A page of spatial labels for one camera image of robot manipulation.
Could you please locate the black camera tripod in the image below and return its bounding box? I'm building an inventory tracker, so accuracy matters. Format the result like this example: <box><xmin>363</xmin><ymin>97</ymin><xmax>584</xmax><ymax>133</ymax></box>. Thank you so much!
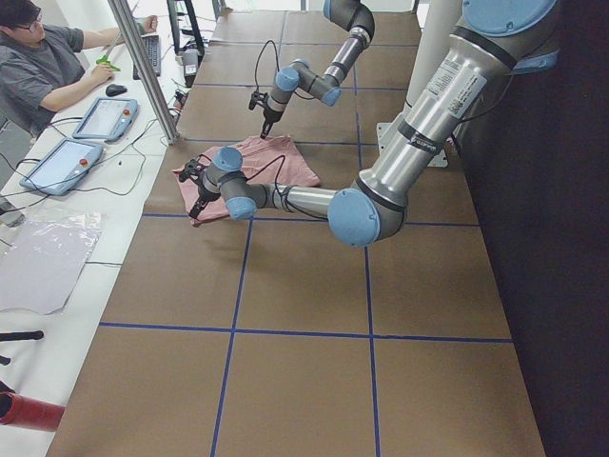
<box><xmin>1</xmin><ymin>330</ymin><xmax>45</xmax><ymax>358</ymax></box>

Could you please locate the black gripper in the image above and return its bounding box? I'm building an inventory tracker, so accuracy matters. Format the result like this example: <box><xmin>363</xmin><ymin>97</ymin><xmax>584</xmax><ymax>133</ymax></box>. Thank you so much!
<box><xmin>178</xmin><ymin>159</ymin><xmax>220</xmax><ymax>219</ymax></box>
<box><xmin>248</xmin><ymin>90</ymin><xmax>285</xmax><ymax>139</ymax></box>

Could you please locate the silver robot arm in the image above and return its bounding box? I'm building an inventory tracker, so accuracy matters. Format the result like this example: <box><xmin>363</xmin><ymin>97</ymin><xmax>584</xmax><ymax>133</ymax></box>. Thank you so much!
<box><xmin>178</xmin><ymin>1</ymin><xmax>561</xmax><ymax>247</ymax></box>
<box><xmin>248</xmin><ymin>1</ymin><xmax>375</xmax><ymax>139</ymax></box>

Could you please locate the red bottle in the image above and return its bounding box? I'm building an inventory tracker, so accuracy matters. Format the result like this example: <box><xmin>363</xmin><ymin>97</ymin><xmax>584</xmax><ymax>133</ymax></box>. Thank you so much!
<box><xmin>1</xmin><ymin>391</ymin><xmax>65</xmax><ymax>432</ymax></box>

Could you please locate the crumpled plastic bag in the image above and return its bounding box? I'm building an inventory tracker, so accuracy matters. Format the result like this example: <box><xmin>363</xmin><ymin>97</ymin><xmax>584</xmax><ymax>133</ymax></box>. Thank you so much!
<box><xmin>1</xmin><ymin>209</ymin><xmax>104</xmax><ymax>315</ymax></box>

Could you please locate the black computer mouse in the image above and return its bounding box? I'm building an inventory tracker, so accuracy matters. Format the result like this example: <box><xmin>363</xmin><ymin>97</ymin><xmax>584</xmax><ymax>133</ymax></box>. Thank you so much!
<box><xmin>105</xmin><ymin>84</ymin><xmax>128</xmax><ymax>97</ymax></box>

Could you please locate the black keyboard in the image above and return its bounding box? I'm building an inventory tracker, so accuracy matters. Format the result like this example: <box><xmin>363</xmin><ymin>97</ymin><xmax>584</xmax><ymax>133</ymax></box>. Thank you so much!
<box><xmin>142</xmin><ymin>35</ymin><xmax>162</xmax><ymax>76</ymax></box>

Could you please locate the teach pendant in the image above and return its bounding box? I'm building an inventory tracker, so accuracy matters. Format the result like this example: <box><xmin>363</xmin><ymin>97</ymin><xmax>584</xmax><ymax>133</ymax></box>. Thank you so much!
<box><xmin>19</xmin><ymin>138</ymin><xmax>104</xmax><ymax>196</ymax></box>
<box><xmin>72</xmin><ymin>97</ymin><xmax>139</xmax><ymax>142</ymax></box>

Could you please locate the pink printed t-shirt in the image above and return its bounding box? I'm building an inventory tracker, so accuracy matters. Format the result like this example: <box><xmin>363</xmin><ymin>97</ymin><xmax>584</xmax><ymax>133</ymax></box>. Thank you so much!
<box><xmin>172</xmin><ymin>135</ymin><xmax>321</xmax><ymax>227</ymax></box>

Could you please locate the seated person grey shirt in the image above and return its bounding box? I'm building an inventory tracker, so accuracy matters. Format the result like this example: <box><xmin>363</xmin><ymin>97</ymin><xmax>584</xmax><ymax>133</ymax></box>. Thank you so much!
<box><xmin>0</xmin><ymin>0</ymin><xmax>159</xmax><ymax>137</ymax></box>

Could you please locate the upper teach pendant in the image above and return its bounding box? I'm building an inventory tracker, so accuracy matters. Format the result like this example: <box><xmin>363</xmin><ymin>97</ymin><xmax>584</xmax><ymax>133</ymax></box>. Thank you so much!
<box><xmin>72</xmin><ymin>97</ymin><xmax>139</xmax><ymax>142</ymax></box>

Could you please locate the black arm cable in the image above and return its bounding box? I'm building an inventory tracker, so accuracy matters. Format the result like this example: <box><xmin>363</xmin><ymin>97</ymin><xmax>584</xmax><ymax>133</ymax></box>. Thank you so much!
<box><xmin>250</xmin><ymin>39</ymin><xmax>282</xmax><ymax>96</ymax></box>
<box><xmin>178</xmin><ymin>154</ymin><xmax>291</xmax><ymax>201</ymax></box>

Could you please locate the aluminium frame post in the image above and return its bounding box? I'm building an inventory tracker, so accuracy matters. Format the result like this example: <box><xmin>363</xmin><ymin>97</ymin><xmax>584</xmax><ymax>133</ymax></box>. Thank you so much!
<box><xmin>108</xmin><ymin>0</ymin><xmax>179</xmax><ymax>145</ymax></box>

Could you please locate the lower teach pendant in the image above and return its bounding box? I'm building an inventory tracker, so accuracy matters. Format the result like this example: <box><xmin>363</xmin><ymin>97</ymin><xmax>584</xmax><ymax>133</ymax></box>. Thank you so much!
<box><xmin>19</xmin><ymin>138</ymin><xmax>104</xmax><ymax>196</ymax></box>

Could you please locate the green handheld tool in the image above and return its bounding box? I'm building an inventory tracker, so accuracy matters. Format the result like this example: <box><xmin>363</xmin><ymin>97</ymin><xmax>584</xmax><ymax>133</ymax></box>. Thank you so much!
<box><xmin>96</xmin><ymin>31</ymin><xmax>122</xmax><ymax>71</ymax></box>

